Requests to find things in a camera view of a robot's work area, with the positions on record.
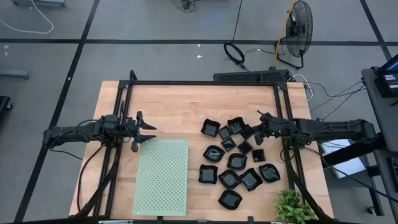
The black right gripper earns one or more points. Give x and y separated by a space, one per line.
276 127

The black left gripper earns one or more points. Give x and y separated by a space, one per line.
135 127

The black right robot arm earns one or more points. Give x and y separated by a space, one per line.
335 129

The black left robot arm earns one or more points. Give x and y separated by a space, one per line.
77 130

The mint green perforated rack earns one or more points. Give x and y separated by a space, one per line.
161 177

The black perforated control box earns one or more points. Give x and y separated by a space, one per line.
248 76

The green artificial plant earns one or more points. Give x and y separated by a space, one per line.
292 207

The black diagonal desk beam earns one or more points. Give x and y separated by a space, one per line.
354 151

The black floor fan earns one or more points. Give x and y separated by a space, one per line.
299 29

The grey desk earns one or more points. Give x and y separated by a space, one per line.
381 118

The black box white labels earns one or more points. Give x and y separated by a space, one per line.
385 90

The grey table foot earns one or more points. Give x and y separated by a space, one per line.
14 74

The black chair base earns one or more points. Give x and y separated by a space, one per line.
3 104

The black laptop blue screen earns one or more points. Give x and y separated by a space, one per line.
393 66

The grey cart base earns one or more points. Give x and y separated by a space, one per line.
37 2

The black aluminium rig frame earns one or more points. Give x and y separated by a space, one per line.
202 83

